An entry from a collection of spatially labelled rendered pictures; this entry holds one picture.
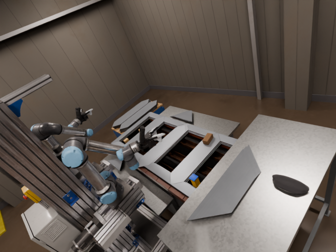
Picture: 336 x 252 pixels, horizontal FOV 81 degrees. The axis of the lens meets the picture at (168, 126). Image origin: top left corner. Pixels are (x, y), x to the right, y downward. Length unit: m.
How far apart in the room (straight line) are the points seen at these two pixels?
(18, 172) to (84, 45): 3.81
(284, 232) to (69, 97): 4.45
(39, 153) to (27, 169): 0.12
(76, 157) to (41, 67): 3.56
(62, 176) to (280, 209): 1.44
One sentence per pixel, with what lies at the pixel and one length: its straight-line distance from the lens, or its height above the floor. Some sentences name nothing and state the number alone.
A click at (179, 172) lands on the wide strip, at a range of 1.89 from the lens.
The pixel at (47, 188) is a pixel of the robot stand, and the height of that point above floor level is 1.42.
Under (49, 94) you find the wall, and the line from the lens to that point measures 4.73.
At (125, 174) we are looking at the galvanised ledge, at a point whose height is 0.68.
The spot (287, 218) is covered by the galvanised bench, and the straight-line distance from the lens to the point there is 1.32.
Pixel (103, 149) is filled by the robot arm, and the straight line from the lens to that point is 1.46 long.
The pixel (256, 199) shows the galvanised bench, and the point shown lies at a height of 1.05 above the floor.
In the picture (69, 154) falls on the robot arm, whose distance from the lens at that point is 1.28.
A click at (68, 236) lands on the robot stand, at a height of 1.01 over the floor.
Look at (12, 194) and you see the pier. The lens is 4.79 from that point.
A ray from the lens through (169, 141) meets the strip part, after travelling 2.24.
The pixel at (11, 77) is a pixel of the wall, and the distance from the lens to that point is 4.61.
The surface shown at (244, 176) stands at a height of 1.07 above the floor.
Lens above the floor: 2.22
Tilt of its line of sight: 34 degrees down
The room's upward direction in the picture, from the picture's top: 24 degrees counter-clockwise
